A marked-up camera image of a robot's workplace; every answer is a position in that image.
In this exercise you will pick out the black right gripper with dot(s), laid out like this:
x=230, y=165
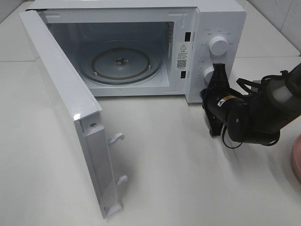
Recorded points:
x=222, y=104

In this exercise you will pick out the glass microwave turntable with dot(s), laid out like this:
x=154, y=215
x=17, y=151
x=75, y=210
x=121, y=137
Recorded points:
x=120, y=62

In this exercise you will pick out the white warning label sticker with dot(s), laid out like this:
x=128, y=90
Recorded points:
x=182, y=55

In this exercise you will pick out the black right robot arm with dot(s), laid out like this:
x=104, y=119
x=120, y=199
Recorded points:
x=258, y=116

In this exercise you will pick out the white microwave oven body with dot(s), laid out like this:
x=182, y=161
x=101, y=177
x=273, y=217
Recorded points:
x=76, y=23

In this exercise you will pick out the pink round plate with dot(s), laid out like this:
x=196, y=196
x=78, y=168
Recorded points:
x=296, y=158

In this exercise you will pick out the upper white control knob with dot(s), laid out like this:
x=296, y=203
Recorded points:
x=218, y=45

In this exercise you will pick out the white microwave door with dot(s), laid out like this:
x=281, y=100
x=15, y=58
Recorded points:
x=78, y=112

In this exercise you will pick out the white control knob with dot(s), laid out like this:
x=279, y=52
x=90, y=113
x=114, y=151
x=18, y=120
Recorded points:
x=218, y=45
x=208, y=72

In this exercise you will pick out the lower white control knob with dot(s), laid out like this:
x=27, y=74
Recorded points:
x=208, y=72

